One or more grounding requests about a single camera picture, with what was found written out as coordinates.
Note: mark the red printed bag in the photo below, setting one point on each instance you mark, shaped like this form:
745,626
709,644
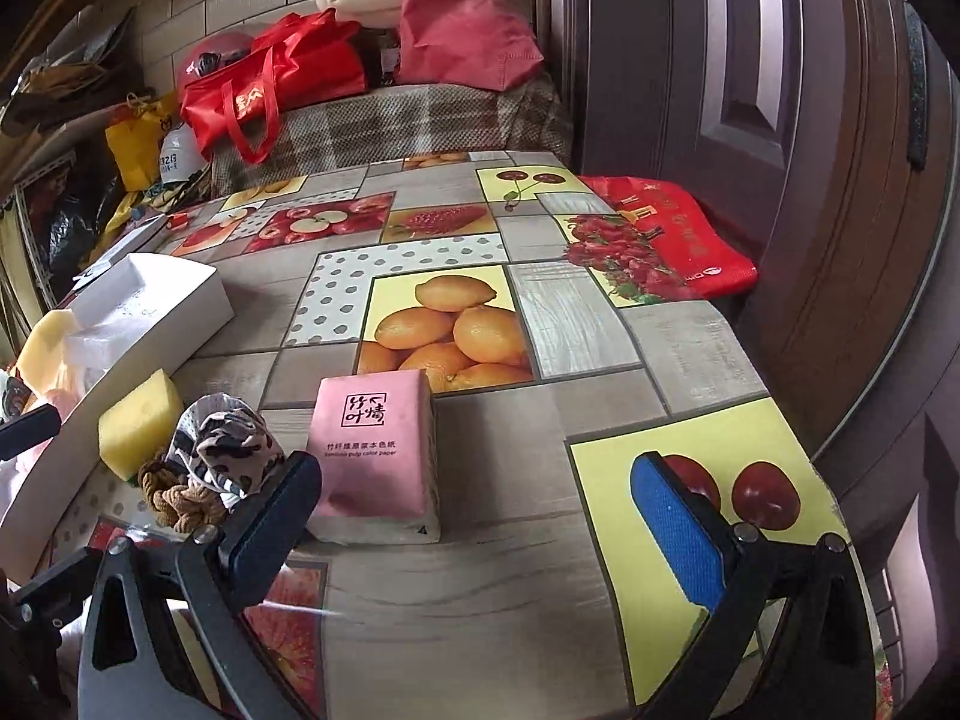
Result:
675,240

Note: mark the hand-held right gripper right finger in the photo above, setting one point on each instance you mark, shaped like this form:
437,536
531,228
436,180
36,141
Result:
675,532

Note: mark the white helmet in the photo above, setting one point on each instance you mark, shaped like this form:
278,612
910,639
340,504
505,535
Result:
180,154

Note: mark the fruit print tablecloth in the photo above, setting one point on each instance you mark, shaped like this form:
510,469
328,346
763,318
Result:
465,592

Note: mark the black white patterned scrunchie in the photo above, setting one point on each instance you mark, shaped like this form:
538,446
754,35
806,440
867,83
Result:
225,442

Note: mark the red tote bag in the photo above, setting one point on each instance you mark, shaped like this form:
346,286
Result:
255,90

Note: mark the plaid blanket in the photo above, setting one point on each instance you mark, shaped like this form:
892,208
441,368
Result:
420,120

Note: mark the pinkish red bag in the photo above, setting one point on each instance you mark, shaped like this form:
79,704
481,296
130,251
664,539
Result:
465,37

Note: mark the black plastic bag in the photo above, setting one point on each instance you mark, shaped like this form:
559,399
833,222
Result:
67,240

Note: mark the pink tissue pack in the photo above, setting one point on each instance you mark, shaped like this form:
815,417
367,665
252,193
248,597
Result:
375,450

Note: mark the cardboard stack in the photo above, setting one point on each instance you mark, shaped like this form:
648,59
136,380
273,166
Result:
60,82

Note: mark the white metal shelf rack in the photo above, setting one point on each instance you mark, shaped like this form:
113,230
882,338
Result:
22,187

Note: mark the yellow bag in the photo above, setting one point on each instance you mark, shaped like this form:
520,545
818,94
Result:
139,146

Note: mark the yellow sponge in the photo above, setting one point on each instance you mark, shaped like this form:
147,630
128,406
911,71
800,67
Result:
139,420

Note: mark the white shallow box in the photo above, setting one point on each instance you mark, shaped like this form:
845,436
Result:
172,292

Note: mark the white plastic bag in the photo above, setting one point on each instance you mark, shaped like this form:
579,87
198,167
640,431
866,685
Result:
105,352

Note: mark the brown scrunchie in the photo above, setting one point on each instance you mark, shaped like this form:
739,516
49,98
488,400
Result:
184,502

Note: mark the brown door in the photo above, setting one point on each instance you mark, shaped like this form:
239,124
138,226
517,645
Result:
712,52

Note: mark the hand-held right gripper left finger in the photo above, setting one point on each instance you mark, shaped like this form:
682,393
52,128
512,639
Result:
277,517

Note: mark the cream sponge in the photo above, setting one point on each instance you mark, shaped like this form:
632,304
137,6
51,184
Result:
45,345

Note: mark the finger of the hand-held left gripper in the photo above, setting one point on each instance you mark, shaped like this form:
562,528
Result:
30,426
45,592

